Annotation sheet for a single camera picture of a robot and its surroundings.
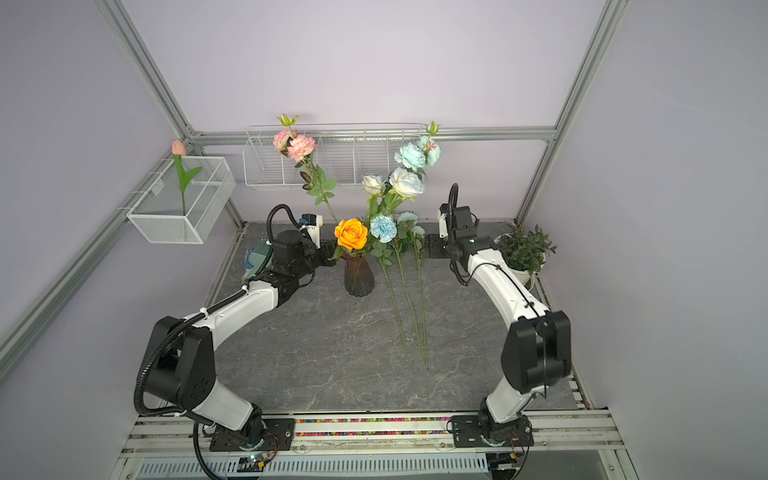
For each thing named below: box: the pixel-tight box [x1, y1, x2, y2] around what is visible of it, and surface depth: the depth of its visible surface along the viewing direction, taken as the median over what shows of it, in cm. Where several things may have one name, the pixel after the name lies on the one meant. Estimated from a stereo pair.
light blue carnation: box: [370, 214, 408, 361], surface depth 74 cm
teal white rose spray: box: [362, 121, 441, 220], surface depth 74 cm
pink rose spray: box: [273, 114, 339, 224], surface depth 80 cm
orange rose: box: [334, 218, 368, 250], surface depth 69 cm
